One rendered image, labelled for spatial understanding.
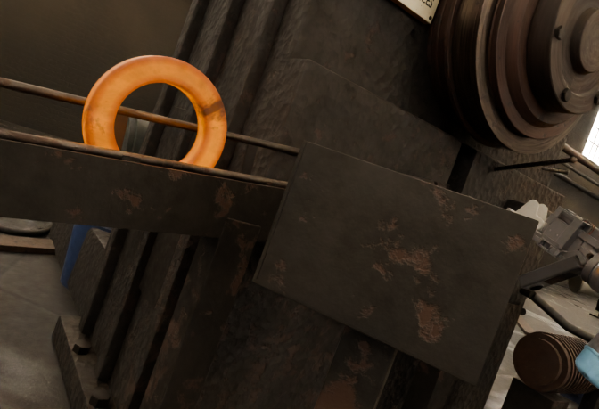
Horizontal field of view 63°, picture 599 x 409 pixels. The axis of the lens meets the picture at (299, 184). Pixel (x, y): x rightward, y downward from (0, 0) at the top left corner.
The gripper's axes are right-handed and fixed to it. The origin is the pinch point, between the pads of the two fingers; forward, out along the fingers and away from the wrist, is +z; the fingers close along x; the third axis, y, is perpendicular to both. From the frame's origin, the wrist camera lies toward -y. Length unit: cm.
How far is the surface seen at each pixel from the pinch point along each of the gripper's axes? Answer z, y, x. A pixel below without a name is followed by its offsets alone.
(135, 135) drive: 113, -53, 41
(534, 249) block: 1.7, -5.7, -19.9
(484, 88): 10.3, 18.3, 16.7
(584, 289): -7.7, -7.7, -31.8
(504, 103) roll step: 8.3, 17.9, 11.6
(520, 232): -35, 7, 57
